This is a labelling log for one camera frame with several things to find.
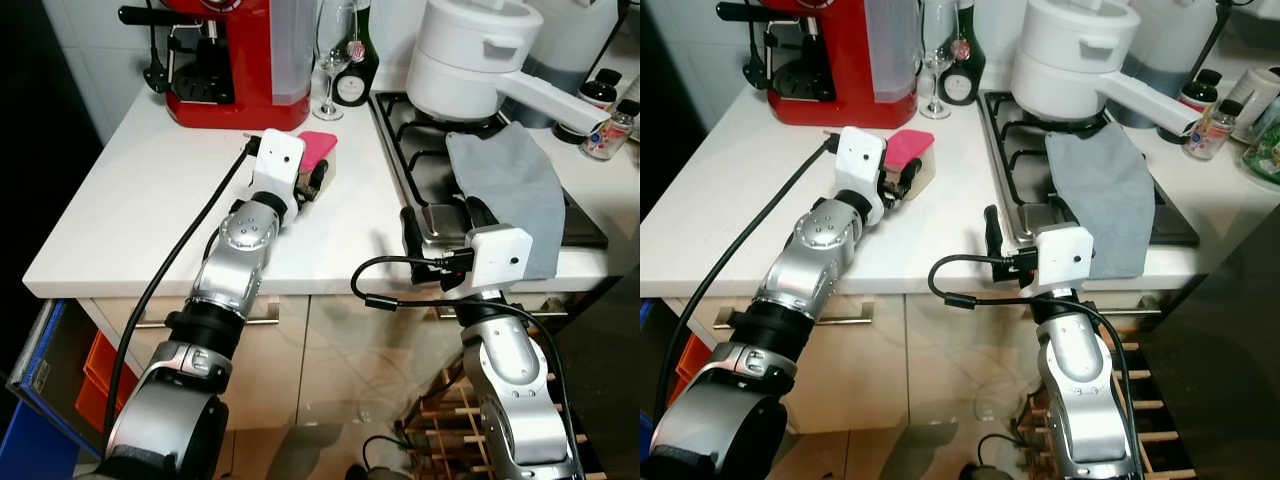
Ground clear container with pink lid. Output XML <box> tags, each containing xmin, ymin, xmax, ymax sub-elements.
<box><xmin>295</xmin><ymin>130</ymin><xmax>340</xmax><ymax>203</ymax></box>
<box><xmin>880</xmin><ymin>128</ymin><xmax>937</xmax><ymax>203</ymax></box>

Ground grey cloth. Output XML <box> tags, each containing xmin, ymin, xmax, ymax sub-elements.
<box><xmin>1045</xmin><ymin>122</ymin><xmax>1156</xmax><ymax>281</ymax></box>
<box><xmin>445</xmin><ymin>122</ymin><xmax>566</xmax><ymax>281</ymax></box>

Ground steel gas hob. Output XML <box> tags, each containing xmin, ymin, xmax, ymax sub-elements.
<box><xmin>980</xmin><ymin>90</ymin><xmax>1201</xmax><ymax>249</ymax></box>
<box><xmin>368</xmin><ymin>90</ymin><xmax>609</xmax><ymax>251</ymax></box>

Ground dark green bottle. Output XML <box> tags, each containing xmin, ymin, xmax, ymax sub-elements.
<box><xmin>333</xmin><ymin>0</ymin><xmax>381</xmax><ymax>108</ymax></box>
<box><xmin>938</xmin><ymin>0</ymin><xmax>986</xmax><ymax>108</ymax></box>

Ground red coffee machine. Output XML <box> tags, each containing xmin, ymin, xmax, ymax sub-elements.
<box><xmin>715</xmin><ymin>0</ymin><xmax>921</xmax><ymax>129</ymax></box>
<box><xmin>118</xmin><ymin>0</ymin><xmax>316</xmax><ymax>131</ymax></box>

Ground clear wine glass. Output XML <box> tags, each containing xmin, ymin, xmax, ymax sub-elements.
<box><xmin>315</xmin><ymin>0</ymin><xmax>359</xmax><ymax>121</ymax></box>
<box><xmin>920</xmin><ymin>0</ymin><xmax>961</xmax><ymax>121</ymax></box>

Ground wooden wine rack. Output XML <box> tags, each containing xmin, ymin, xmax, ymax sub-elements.
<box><xmin>395</xmin><ymin>360</ymin><xmax>601</xmax><ymax>480</ymax></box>
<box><xmin>1015</xmin><ymin>335</ymin><xmax>1201</xmax><ymax>480</ymax></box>

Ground clear spice jar black cap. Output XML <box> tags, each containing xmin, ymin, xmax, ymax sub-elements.
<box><xmin>1185</xmin><ymin>98</ymin><xmax>1246</xmax><ymax>161</ymax></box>
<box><xmin>582</xmin><ymin>98</ymin><xmax>641</xmax><ymax>161</ymax></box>

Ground dark sauce bottle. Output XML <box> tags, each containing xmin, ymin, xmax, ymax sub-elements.
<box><xmin>1178</xmin><ymin>68</ymin><xmax>1223</xmax><ymax>113</ymax></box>
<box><xmin>580</xmin><ymin>68</ymin><xmax>623</xmax><ymax>113</ymax></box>

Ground blue flat board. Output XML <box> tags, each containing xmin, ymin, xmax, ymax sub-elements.
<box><xmin>640</xmin><ymin>298</ymin><xmax>663</xmax><ymax>421</ymax></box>
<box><xmin>0</xmin><ymin>300</ymin><xmax>111</xmax><ymax>480</ymax></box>

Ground green packet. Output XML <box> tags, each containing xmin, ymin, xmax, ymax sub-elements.
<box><xmin>1240</xmin><ymin>115</ymin><xmax>1280</xmax><ymax>186</ymax></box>

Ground tall white cup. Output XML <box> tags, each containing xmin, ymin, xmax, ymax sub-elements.
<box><xmin>1235</xmin><ymin>65</ymin><xmax>1280</xmax><ymax>141</ymax></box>

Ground orange crate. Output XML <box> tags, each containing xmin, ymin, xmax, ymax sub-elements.
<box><xmin>688</xmin><ymin>333</ymin><xmax>716</xmax><ymax>386</ymax></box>
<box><xmin>75</xmin><ymin>330</ymin><xmax>126</xmax><ymax>431</ymax></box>

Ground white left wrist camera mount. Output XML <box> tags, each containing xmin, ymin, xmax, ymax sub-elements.
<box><xmin>247</xmin><ymin>130</ymin><xmax>307</xmax><ymax>227</ymax></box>
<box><xmin>835</xmin><ymin>125</ymin><xmax>890</xmax><ymax>227</ymax></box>

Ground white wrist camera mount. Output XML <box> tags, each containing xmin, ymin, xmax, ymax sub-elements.
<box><xmin>440</xmin><ymin>225</ymin><xmax>533</xmax><ymax>299</ymax></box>
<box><xmin>247</xmin><ymin>130</ymin><xmax>307</xmax><ymax>227</ymax></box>
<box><xmin>1018</xmin><ymin>222</ymin><xmax>1093</xmax><ymax>298</ymax></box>
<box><xmin>835</xmin><ymin>125</ymin><xmax>890</xmax><ymax>227</ymax></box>

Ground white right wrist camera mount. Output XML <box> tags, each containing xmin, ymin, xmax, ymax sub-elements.
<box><xmin>440</xmin><ymin>225</ymin><xmax>533</xmax><ymax>299</ymax></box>
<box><xmin>1018</xmin><ymin>222</ymin><xmax>1093</xmax><ymax>298</ymax></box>

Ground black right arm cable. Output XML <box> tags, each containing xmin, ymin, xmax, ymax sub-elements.
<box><xmin>927</xmin><ymin>253</ymin><xmax>1143</xmax><ymax>476</ymax></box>
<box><xmin>350</xmin><ymin>255</ymin><xmax>573</xmax><ymax>476</ymax></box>

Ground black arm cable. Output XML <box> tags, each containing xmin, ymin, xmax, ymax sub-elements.
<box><xmin>650</xmin><ymin>135</ymin><xmax>841</xmax><ymax>431</ymax></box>
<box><xmin>927</xmin><ymin>253</ymin><xmax>1143</xmax><ymax>476</ymax></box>
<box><xmin>350</xmin><ymin>255</ymin><xmax>573</xmax><ymax>476</ymax></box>
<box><xmin>100</xmin><ymin>135</ymin><xmax>263</xmax><ymax>451</ymax></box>

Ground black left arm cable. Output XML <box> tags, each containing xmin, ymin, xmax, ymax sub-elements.
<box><xmin>650</xmin><ymin>135</ymin><xmax>841</xmax><ymax>431</ymax></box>
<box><xmin>100</xmin><ymin>135</ymin><xmax>263</xmax><ymax>451</ymax></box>

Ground white pot with handle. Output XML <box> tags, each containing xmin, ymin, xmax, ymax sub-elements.
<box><xmin>405</xmin><ymin>0</ymin><xmax>611</xmax><ymax>136</ymax></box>
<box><xmin>1010</xmin><ymin>0</ymin><xmax>1201</xmax><ymax>136</ymax></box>

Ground thin black floor cable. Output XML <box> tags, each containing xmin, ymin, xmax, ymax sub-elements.
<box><xmin>360</xmin><ymin>433</ymin><xmax>426</xmax><ymax>480</ymax></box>
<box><xmin>978</xmin><ymin>432</ymin><xmax>1031</xmax><ymax>480</ymax></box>

